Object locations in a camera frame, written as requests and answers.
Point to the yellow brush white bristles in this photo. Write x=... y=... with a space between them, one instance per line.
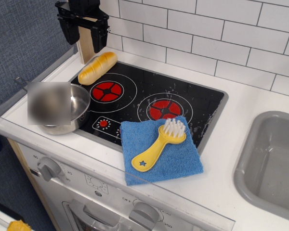
x=171 y=132

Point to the wooden upright post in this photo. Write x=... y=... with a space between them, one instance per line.
x=85 y=45

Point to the grey sink basin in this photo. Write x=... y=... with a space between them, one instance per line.
x=262 y=174

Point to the grey left oven knob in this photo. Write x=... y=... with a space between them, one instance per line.
x=48 y=168

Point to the grey oven knob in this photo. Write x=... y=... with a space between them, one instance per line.
x=48 y=168
x=144 y=215

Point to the steel pot with handle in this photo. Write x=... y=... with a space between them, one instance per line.
x=57 y=108

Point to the grey right oven knob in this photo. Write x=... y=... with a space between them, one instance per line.
x=144 y=215

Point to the oven door with handle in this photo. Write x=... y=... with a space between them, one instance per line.
x=93 y=216

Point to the black toy stovetop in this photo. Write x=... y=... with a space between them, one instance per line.
x=128 y=93

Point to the toy bread loaf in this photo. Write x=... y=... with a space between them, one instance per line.
x=96 y=68

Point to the yellow object at corner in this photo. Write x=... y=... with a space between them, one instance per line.
x=18 y=225

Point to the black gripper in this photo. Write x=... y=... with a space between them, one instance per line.
x=83 y=13

